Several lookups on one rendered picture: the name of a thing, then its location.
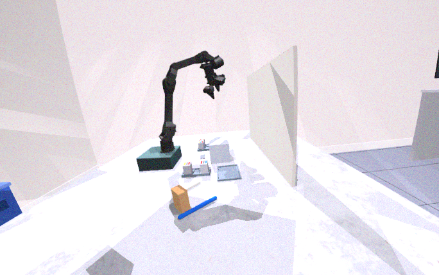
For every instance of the orange rectangular block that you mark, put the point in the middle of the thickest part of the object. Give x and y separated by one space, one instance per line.
180 198

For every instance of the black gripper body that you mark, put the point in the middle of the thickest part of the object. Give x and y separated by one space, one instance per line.
210 88

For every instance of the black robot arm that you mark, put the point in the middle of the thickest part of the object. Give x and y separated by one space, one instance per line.
169 83

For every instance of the blue rod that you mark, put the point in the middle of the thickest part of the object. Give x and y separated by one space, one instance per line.
188 212

